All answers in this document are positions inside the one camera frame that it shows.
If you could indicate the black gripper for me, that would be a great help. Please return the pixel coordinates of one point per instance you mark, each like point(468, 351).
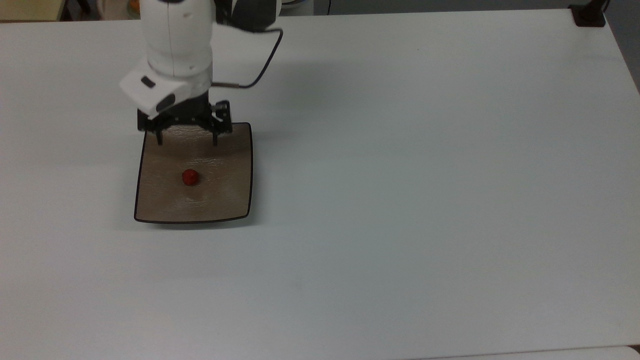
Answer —
point(185, 115)

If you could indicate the red strawberry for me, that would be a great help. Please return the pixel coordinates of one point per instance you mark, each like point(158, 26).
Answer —
point(190, 177)

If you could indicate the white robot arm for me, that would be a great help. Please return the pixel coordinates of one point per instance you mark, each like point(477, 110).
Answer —
point(175, 40)

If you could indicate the square brown ceramic plate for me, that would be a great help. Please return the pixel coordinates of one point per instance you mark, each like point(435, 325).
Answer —
point(220, 195)

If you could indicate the wooden cabinet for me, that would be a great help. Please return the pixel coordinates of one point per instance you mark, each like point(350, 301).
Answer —
point(30, 9)

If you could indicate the black camera stand base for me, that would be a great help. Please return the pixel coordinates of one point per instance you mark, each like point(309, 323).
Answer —
point(587, 17)

